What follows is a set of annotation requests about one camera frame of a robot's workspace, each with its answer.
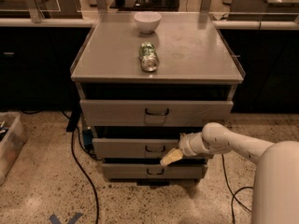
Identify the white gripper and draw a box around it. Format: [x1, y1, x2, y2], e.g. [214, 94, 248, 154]
[160, 133, 204, 166]

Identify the grey drawer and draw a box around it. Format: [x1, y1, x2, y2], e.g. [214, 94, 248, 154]
[80, 100, 234, 127]
[93, 138, 178, 159]
[102, 163, 207, 179]

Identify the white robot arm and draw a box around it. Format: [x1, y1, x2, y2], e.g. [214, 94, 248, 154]
[161, 122, 299, 224]

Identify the grey bottom drawer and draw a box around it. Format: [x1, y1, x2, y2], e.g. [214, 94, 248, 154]
[102, 163, 207, 179]

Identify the grey drawer cabinet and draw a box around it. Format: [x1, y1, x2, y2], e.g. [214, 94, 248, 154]
[69, 11, 246, 184]

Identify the grey top drawer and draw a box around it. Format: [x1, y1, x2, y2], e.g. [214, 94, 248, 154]
[80, 100, 234, 127]

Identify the blue power box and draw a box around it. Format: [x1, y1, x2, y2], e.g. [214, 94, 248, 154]
[82, 129, 93, 148]

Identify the green soda can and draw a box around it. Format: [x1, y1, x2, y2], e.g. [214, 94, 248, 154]
[138, 42, 160, 72]

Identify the white bowl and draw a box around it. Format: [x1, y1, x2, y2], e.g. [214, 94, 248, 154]
[134, 11, 162, 34]

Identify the blue tape mark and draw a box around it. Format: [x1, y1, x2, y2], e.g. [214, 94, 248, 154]
[48, 212, 84, 224]

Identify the clear plastic bin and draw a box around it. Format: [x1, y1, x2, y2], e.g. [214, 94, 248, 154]
[0, 112, 27, 185]

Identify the black cable right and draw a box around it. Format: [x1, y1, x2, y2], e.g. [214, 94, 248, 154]
[221, 154, 255, 224]

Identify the black cable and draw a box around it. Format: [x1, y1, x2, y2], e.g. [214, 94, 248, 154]
[221, 154, 255, 224]
[60, 110, 101, 224]

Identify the black cable left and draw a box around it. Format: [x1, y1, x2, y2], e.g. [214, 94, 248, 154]
[60, 110, 101, 224]

